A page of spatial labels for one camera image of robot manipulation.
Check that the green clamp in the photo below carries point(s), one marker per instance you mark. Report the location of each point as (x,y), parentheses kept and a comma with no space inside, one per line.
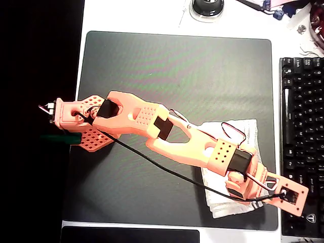
(58,138)

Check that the black desk mat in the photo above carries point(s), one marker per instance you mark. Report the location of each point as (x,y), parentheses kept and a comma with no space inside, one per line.
(202,76)

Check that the black tablet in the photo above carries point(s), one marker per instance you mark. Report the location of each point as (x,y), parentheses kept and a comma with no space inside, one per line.
(126,236)

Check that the pink paper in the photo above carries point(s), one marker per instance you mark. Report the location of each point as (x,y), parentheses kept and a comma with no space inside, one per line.
(276,2)

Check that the small blue object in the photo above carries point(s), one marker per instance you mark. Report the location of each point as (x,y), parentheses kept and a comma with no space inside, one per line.
(278,14)

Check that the small metal nut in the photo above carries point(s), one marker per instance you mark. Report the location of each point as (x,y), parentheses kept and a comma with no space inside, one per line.
(301,29)

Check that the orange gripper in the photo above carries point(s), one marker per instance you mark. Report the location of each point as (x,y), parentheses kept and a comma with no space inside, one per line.
(237,191)

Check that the dark blue object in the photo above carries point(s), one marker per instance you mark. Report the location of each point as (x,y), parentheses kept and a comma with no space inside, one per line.
(291,10)

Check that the orange perforated base plate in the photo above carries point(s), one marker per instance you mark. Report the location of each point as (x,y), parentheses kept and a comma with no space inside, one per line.
(97,140)

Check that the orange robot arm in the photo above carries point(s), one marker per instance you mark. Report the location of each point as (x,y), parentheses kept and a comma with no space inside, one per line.
(182,149)

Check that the white plastic strip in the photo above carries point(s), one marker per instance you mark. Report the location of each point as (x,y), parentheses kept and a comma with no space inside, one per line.
(294,22)

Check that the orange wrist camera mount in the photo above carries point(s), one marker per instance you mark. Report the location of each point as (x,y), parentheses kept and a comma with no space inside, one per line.
(301,202)

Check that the dark red bowl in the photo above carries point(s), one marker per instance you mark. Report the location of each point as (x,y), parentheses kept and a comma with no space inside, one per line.
(318,15)

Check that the white striped towel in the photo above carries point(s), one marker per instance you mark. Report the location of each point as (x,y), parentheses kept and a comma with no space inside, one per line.
(222,208)

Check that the motor controller board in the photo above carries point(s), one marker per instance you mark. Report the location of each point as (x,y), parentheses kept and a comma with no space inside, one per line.
(51,108)

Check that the black keyboard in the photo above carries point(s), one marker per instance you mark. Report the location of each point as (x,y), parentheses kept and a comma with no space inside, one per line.
(303,101)

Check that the round black clear stand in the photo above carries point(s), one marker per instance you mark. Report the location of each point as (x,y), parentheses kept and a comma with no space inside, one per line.
(206,10)

